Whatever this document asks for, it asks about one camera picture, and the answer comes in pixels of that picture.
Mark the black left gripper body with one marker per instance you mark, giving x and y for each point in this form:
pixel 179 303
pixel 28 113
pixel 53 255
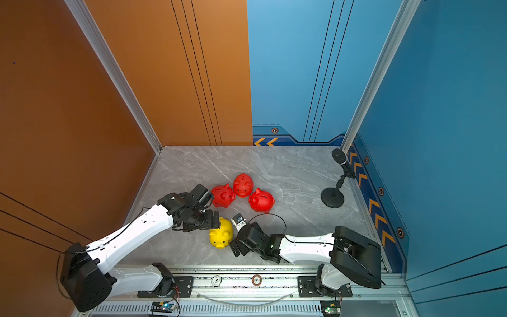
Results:
pixel 197 220

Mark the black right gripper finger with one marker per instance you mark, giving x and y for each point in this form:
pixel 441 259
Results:
pixel 233 244
pixel 244 250

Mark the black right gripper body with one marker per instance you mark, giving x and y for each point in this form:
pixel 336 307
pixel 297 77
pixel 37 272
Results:
pixel 261 253

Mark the yellow piggy bank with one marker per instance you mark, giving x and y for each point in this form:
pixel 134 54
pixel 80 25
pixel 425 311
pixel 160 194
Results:
pixel 221 237

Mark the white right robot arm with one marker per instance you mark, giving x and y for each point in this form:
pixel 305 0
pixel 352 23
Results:
pixel 344 256

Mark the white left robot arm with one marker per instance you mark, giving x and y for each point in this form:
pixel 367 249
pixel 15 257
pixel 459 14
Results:
pixel 90 274

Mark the red piggy bank left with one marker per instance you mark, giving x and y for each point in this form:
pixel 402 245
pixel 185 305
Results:
pixel 223 196

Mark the red piggy bank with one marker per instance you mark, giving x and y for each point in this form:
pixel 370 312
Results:
pixel 243 185
pixel 223 196
pixel 261 201

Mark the red piggy bank right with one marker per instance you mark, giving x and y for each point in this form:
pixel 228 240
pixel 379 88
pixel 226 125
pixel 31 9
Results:
pixel 261 201

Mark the red piggy bank middle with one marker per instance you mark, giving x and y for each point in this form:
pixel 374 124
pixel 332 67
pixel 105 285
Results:
pixel 243 185

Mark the green circuit board right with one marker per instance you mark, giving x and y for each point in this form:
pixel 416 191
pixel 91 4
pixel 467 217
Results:
pixel 330 309

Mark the green circuit board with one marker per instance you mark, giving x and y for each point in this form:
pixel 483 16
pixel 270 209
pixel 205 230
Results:
pixel 330 309
pixel 164 308

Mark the green circuit board left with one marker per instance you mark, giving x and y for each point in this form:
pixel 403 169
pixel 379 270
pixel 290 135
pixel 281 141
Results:
pixel 164 308

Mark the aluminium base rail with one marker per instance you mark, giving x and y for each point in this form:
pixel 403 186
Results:
pixel 261 290

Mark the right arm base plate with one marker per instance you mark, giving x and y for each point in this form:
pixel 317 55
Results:
pixel 308 287

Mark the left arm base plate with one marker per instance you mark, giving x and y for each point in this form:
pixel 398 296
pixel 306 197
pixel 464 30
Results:
pixel 180 287

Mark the aluminium corner post left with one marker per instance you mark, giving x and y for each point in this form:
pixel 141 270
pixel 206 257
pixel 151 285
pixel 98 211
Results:
pixel 90 29

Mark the aluminium corner post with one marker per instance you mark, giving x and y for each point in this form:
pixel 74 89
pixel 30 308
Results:
pixel 90 29
pixel 395 36

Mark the aluminium corner post right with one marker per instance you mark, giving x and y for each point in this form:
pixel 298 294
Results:
pixel 395 36

